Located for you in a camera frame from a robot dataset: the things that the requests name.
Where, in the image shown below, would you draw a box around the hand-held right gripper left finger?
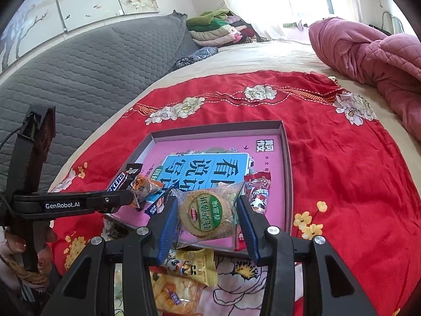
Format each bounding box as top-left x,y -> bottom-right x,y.
39,196 -> 180,316

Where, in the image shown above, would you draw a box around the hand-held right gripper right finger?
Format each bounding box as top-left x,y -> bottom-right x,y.
236,195 -> 379,316

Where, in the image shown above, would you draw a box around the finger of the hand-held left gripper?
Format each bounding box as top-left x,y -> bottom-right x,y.
104,189 -> 137,213

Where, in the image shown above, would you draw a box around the brown chocolate bar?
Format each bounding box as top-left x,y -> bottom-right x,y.
106,164 -> 143,193

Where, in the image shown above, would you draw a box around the dark blue snack packet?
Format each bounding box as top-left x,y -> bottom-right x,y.
143,194 -> 168,218

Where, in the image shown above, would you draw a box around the orange snack packet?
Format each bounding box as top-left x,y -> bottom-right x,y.
130,174 -> 165,209

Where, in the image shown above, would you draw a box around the red and white candy packet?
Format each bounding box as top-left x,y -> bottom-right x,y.
243,170 -> 274,251

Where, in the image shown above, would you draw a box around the round cake green label packet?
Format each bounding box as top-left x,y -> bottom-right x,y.
171,182 -> 242,249

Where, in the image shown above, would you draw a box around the clear yellow cracker packet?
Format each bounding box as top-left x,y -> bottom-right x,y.
149,270 -> 206,315

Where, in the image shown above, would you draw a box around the shallow grey cardboard box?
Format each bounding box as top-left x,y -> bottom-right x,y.
102,121 -> 294,259

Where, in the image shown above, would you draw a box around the person's left hand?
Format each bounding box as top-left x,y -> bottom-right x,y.
0,225 -> 59,290

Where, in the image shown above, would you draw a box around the yellow panda snack packet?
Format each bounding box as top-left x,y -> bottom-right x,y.
163,248 -> 219,288

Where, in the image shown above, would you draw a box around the pink book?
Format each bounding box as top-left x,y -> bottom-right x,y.
112,135 -> 285,249

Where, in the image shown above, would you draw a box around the red floral blanket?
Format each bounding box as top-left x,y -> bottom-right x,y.
48,70 -> 421,316

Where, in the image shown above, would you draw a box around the grey quilted headboard cover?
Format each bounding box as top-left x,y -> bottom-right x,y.
0,11 -> 198,191

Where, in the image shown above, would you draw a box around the dark patterned pillow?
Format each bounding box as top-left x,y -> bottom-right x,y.
173,46 -> 219,70

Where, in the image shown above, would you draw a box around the beige bed sheet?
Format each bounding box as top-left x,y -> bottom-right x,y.
46,38 -> 421,191

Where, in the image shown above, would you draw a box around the pile of folded clothes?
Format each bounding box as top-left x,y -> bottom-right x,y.
186,9 -> 264,47

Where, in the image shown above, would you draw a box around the pink quilt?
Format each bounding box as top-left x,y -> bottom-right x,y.
308,17 -> 421,142

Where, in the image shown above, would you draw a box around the white sheer curtain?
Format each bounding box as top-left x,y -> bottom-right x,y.
217,0 -> 362,42

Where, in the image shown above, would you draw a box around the black cable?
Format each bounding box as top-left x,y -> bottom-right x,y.
0,131 -> 21,152

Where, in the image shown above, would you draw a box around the floral wall painting panels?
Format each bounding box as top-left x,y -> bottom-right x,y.
0,0 -> 160,73

